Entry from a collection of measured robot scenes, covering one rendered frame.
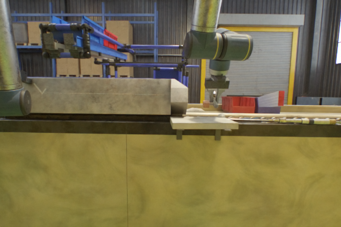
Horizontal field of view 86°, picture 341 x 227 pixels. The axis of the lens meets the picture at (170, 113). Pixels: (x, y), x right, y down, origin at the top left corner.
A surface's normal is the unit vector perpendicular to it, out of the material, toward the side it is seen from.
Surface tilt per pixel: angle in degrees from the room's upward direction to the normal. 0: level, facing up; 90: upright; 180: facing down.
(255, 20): 90
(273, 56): 90
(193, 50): 126
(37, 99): 80
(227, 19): 90
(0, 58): 103
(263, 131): 90
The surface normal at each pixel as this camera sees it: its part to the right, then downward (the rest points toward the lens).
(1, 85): 0.52, 0.35
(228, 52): 0.11, 0.65
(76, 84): -0.01, -0.06
